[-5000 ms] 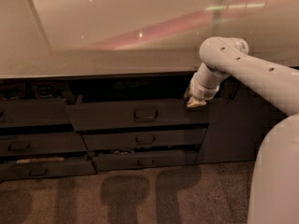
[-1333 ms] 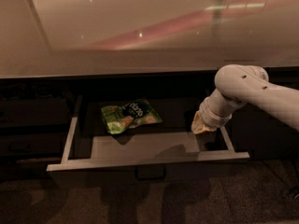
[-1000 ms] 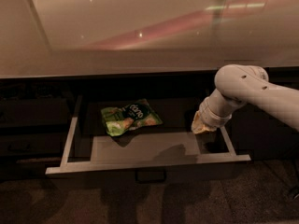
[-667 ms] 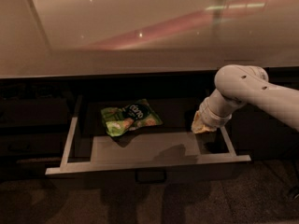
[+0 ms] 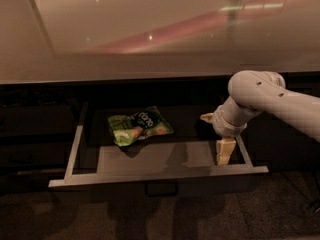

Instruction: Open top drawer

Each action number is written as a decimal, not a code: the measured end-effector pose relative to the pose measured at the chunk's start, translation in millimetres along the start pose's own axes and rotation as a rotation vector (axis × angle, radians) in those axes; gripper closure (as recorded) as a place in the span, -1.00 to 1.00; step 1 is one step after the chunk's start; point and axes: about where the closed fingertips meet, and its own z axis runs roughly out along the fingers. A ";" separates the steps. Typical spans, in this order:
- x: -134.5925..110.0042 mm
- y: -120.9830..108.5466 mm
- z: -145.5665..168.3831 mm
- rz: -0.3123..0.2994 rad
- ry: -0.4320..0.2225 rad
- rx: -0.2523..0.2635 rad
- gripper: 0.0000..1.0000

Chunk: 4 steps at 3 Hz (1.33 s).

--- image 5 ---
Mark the dark cabinet door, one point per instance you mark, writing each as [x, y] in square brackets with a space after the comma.
[272, 142]

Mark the green snack bag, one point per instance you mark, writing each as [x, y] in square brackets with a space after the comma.
[127, 129]

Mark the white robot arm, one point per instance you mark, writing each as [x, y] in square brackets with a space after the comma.
[250, 94]

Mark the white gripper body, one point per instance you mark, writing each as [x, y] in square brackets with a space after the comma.
[222, 124]

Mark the dark drawer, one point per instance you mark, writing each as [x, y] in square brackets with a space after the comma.
[162, 165]
[39, 154]
[29, 181]
[35, 120]

